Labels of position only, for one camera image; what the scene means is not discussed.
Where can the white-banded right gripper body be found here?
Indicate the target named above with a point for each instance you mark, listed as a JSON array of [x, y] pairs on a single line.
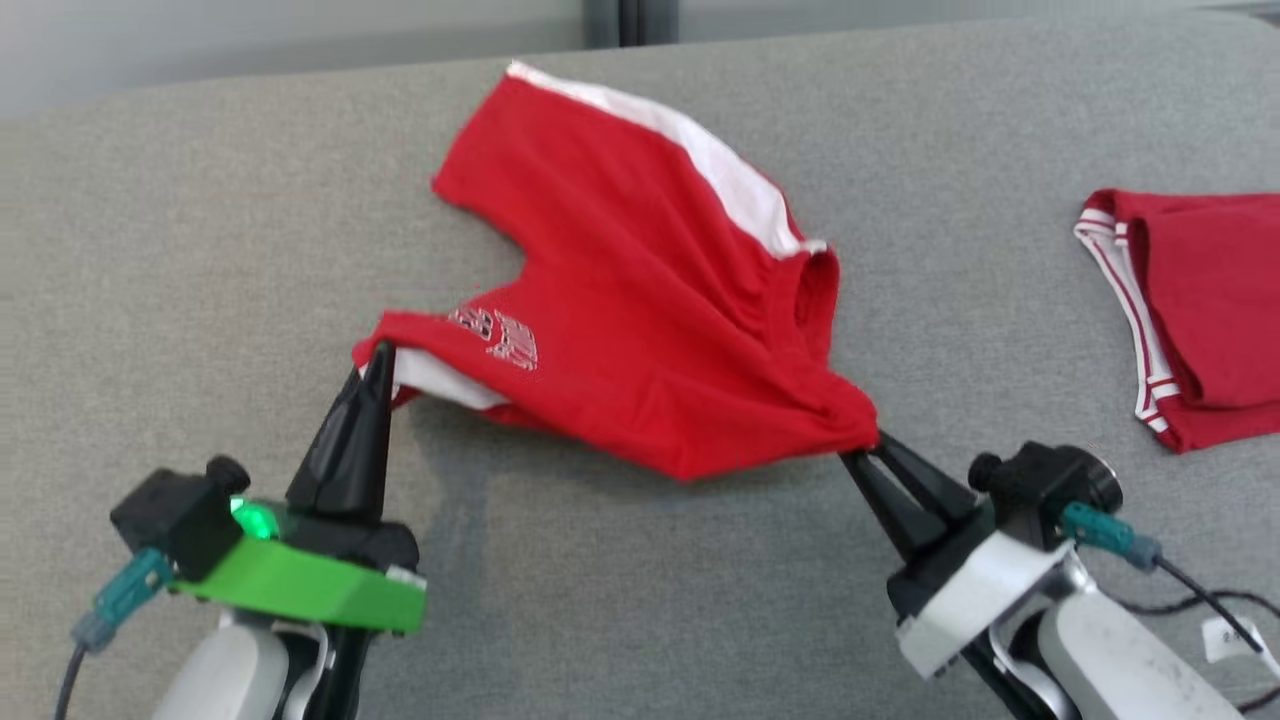
[[980, 600]]

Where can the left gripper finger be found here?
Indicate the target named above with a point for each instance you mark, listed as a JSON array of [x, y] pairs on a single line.
[[335, 460], [378, 460]]

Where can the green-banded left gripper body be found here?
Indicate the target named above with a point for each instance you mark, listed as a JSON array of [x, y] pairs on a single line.
[[300, 585]]

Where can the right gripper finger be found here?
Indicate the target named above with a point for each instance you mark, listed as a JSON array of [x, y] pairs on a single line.
[[940, 495], [900, 520]]

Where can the red shorts with white stripes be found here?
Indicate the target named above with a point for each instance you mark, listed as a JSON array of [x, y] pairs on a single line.
[[620, 300]]

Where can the red jersey with white sleeves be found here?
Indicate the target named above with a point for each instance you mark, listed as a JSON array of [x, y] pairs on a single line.
[[1210, 310]]

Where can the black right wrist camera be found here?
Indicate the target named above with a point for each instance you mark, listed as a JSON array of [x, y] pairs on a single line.
[[1040, 485]]

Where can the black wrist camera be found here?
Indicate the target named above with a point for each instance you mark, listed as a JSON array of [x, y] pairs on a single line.
[[175, 515], [1040, 485]]

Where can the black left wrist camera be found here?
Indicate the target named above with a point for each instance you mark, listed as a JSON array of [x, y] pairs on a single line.
[[175, 515]]

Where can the grey partition post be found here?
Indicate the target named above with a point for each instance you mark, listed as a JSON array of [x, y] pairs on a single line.
[[655, 18], [600, 22]]

